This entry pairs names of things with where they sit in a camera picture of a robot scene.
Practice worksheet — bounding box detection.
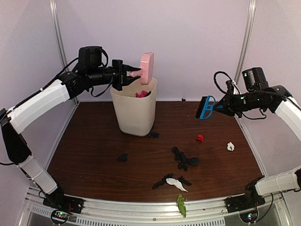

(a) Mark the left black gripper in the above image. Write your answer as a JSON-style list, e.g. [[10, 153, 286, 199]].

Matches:
[[87, 58, 141, 90]]

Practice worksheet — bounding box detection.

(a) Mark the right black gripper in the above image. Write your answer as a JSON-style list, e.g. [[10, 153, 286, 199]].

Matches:
[[214, 89, 265, 118]]

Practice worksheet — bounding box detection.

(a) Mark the blue hand brush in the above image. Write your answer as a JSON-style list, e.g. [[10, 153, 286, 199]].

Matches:
[[195, 96, 217, 120]]

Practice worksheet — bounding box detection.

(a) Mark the pink plastic dustpan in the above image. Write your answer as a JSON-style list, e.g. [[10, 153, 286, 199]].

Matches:
[[127, 52, 154, 85]]

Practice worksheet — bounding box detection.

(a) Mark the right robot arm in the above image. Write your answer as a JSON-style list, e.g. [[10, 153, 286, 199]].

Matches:
[[213, 67, 301, 208]]

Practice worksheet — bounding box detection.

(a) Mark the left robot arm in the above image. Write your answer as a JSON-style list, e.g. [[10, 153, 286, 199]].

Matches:
[[0, 46, 142, 209]]

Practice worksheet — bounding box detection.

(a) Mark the pink paper scrap left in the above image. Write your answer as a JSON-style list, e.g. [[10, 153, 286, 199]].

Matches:
[[135, 90, 151, 98]]

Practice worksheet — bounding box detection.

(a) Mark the cream plastic waste bin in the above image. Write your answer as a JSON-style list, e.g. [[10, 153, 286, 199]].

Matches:
[[110, 78, 158, 137]]

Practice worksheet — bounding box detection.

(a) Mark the red paper scrap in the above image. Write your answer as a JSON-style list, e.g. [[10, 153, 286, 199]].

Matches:
[[196, 135, 204, 143]]

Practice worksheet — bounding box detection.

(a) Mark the white paper scrap right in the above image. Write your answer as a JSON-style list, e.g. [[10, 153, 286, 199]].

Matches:
[[227, 142, 235, 152]]

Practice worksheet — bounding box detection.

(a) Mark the white paper scrap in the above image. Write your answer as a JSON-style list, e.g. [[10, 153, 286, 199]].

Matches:
[[227, 142, 235, 152], [166, 178, 188, 192]]

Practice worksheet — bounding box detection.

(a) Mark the dark blue paper scrap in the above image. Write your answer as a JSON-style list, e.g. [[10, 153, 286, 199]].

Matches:
[[148, 132, 159, 138]]

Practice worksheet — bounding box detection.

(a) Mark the black paper scrap front-left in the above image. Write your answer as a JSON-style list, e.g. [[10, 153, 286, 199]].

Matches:
[[172, 146, 200, 171]]

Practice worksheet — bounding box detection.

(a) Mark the black paper scrap left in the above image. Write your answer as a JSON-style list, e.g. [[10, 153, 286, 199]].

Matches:
[[117, 153, 127, 162]]

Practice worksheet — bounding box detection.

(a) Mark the black paper scrap front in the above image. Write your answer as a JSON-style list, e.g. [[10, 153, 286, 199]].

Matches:
[[152, 173, 192, 190]]

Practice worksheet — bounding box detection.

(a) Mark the white paper scrap front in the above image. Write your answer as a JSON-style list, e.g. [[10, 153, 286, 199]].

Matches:
[[166, 178, 188, 192]]

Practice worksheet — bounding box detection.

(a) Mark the green paper scrap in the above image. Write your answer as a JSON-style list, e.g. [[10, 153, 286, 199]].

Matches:
[[176, 194, 187, 218]]

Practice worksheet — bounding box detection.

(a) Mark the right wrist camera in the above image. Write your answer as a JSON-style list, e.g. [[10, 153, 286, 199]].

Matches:
[[226, 80, 240, 95]]

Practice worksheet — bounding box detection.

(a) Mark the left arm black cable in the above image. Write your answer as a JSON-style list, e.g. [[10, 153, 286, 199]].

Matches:
[[40, 49, 110, 97]]

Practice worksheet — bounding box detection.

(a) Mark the right frame post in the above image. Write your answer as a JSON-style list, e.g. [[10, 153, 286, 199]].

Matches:
[[234, 0, 256, 84]]

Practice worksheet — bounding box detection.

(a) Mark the frame post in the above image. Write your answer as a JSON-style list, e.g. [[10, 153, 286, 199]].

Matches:
[[234, 0, 256, 84], [49, 0, 79, 105]]

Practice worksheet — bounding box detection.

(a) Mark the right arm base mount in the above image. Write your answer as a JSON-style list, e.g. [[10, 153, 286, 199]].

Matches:
[[224, 177, 265, 213]]

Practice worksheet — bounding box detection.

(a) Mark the left frame post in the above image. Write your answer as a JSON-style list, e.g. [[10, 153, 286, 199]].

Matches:
[[49, 0, 79, 105]]

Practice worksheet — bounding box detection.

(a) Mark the aluminium front rail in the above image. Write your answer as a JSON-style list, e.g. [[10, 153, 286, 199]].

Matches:
[[17, 186, 297, 226]]

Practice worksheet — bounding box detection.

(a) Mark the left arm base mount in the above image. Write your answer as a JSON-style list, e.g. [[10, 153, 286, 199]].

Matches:
[[43, 185, 84, 214]]

